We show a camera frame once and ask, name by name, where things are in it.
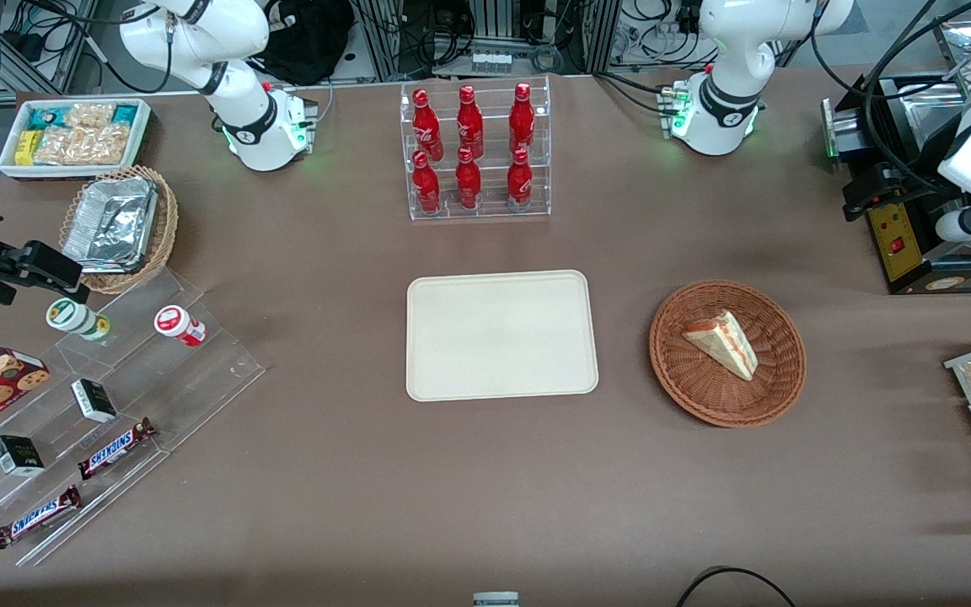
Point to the clear acrylic bottle rack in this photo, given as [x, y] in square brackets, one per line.
[490, 211]

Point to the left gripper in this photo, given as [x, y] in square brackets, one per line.
[909, 180]

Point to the white power strip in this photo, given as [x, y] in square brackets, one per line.
[490, 61]

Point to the black bag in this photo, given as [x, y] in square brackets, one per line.
[308, 42]

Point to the aluminium foil tray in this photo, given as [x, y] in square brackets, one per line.
[110, 223]

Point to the teal snack packet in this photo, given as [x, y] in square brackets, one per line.
[125, 114]
[45, 118]

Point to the clear acrylic stepped display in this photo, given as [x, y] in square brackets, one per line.
[157, 379]

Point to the Snickers bar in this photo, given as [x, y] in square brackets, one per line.
[37, 517]
[115, 448]

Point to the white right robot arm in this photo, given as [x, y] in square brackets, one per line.
[249, 126]

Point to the beige plastic tray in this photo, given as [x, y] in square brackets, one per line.
[502, 337]

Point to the green lidded white jar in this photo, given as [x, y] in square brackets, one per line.
[77, 319]

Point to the small black box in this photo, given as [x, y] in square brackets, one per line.
[18, 455]
[93, 400]

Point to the triangular sandwich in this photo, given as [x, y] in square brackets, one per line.
[726, 344]

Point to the black food warmer machine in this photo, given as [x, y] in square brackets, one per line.
[894, 253]

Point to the round brown wicker basket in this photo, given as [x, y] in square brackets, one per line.
[705, 396]

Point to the white rectangular snack bin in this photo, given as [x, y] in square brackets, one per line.
[13, 169]

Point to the red cola bottle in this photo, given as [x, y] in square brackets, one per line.
[426, 126]
[426, 185]
[520, 181]
[469, 122]
[522, 118]
[469, 181]

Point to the light wicker basket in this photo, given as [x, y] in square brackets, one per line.
[167, 228]

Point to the clear bag of crackers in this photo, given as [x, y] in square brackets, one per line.
[85, 145]
[89, 114]

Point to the red lidded white jar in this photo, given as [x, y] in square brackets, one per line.
[178, 324]

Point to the small grey device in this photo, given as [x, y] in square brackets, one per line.
[496, 600]

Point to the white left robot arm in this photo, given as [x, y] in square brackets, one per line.
[730, 59]

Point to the yellow snack packet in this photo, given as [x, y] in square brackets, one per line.
[25, 147]

